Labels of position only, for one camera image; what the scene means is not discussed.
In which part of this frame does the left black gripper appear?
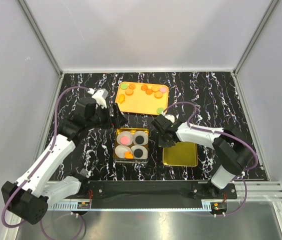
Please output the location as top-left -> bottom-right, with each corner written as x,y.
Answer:
87,103 -> 128,130

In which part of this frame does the pink round cookie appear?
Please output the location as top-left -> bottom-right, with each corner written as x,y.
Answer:
120,136 -> 130,145

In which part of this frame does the gold tin with cups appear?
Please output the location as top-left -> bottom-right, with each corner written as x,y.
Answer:
113,128 -> 150,164

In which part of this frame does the gold tin lid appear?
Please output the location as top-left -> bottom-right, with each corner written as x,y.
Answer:
162,142 -> 199,167

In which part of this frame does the black round cookie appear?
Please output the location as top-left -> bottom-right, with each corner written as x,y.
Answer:
134,135 -> 145,145
133,148 -> 144,159

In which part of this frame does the orange fish cookie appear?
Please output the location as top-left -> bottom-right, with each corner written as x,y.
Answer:
124,151 -> 134,159
117,94 -> 125,104

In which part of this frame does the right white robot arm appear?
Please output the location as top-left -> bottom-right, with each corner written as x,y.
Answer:
151,114 -> 258,199

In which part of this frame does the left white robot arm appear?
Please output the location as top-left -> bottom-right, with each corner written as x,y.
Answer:
1,96 -> 128,225

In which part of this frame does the green cookie bottom right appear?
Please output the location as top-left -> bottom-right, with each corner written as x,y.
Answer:
156,107 -> 164,115

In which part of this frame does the green cookie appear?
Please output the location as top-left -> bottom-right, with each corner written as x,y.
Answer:
120,83 -> 128,90
156,107 -> 164,115

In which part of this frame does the orange round cookie left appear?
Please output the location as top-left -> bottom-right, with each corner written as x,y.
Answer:
125,89 -> 134,96

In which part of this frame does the orange round cookie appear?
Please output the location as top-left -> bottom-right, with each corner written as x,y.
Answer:
154,91 -> 163,99
125,89 -> 134,96

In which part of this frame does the orange plastic tray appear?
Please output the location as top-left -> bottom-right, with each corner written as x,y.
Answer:
115,81 -> 169,116

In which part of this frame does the green cookie top left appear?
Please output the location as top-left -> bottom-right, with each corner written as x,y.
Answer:
120,83 -> 128,90

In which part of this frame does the orange shell cookie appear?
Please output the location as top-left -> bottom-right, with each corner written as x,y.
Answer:
128,84 -> 136,90

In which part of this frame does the orange flower cookie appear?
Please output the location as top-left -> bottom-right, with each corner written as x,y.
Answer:
141,85 -> 148,91

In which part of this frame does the pink cookie top right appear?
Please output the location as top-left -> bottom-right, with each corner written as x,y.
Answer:
160,86 -> 168,93

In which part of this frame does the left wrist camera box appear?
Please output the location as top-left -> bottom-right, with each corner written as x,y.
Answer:
92,88 -> 109,101

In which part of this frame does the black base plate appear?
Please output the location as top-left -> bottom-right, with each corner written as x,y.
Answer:
68,180 -> 238,211

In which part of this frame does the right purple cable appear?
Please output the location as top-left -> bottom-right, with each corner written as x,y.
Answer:
162,101 -> 259,217

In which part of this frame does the purple cable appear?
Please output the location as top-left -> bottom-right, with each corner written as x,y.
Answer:
0,86 -> 93,238
162,101 -> 259,217

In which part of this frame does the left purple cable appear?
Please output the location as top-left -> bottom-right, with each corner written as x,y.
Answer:
0,86 -> 93,238

